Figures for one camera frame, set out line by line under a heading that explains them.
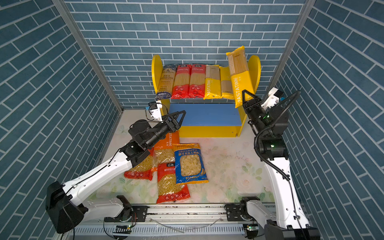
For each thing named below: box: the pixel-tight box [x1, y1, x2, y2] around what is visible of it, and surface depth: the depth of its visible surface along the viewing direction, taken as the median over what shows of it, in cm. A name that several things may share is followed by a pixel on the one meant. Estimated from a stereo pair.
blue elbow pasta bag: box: [172, 143, 209, 185], surface depth 88 cm
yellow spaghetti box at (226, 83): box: [219, 66, 235, 100], surface depth 75 cm
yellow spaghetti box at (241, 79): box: [226, 46, 254, 109], surface depth 64 cm
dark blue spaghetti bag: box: [155, 64, 178, 100], surface depth 77 cm
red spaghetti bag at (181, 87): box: [171, 64, 192, 100], surface depth 75 cm
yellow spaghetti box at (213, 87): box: [203, 64, 223, 100], surface depth 76 cm
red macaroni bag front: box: [156, 161, 191, 204], surface depth 81 cm
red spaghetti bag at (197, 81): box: [188, 64, 206, 99], surface depth 77 cm
